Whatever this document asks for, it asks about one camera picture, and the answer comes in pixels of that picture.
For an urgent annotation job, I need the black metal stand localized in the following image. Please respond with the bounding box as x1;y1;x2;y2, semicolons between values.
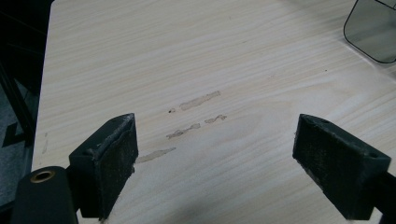
0;62;36;148

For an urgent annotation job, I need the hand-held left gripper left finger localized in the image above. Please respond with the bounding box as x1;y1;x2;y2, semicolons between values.
68;112;139;220

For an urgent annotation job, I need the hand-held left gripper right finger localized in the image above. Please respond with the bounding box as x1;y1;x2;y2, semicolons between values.
291;113;392;221

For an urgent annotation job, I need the grey tray with dark rim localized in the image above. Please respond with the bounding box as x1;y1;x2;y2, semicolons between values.
343;0;396;64

